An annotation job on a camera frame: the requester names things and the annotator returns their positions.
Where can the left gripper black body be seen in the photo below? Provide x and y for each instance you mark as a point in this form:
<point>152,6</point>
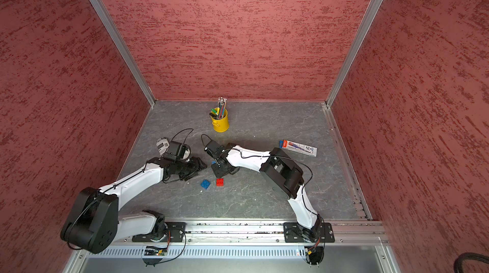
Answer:
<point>188,168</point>

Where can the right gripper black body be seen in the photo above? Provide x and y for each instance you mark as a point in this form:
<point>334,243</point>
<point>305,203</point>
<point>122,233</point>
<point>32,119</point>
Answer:
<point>220,170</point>

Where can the red lego brick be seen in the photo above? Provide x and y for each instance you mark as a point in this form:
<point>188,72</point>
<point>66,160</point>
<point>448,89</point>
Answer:
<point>219,181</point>

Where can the blue small lego brick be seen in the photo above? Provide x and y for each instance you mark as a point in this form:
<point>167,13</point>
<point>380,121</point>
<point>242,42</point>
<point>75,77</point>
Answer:
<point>205,184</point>

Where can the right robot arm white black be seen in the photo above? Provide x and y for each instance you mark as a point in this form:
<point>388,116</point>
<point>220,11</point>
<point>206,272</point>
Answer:
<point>281,172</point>

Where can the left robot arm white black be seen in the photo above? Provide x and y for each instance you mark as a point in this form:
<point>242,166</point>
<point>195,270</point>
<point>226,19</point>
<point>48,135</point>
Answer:
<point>94,221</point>

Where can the yellow pen cup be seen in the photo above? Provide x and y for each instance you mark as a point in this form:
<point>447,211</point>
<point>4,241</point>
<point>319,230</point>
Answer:
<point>222,124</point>

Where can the pens bundle in cup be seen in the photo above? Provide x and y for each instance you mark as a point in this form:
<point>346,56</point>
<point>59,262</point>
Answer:
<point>218,113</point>

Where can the white blue red flat box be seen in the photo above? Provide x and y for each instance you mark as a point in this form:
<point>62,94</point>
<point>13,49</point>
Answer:
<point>298,147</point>

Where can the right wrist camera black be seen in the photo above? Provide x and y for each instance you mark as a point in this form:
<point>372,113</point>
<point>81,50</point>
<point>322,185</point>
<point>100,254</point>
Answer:
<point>214,149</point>

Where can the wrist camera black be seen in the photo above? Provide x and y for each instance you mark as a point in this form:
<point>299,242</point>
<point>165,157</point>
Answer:
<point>214,149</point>
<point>177,152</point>

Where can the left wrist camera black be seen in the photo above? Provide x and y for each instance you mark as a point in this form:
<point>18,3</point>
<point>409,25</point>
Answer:
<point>177,152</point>

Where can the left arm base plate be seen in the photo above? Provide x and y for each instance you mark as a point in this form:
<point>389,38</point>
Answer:
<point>174,233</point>

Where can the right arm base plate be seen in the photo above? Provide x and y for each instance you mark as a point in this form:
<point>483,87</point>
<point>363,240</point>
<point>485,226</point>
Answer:
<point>322,232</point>

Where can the white slotted cable duct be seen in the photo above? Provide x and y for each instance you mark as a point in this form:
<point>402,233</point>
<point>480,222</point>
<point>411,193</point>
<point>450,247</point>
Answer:
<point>232,252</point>

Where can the aluminium front rail frame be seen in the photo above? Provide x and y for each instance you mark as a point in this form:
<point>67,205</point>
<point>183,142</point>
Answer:
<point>360,246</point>

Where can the left aluminium corner post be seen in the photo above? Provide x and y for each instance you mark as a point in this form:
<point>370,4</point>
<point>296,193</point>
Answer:
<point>123,49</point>

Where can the aluminium corner post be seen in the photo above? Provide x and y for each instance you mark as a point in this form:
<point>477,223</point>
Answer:
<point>123,49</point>
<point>365,25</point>

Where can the right aluminium corner post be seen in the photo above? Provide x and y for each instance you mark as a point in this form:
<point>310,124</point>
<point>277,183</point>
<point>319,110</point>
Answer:
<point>365,25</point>

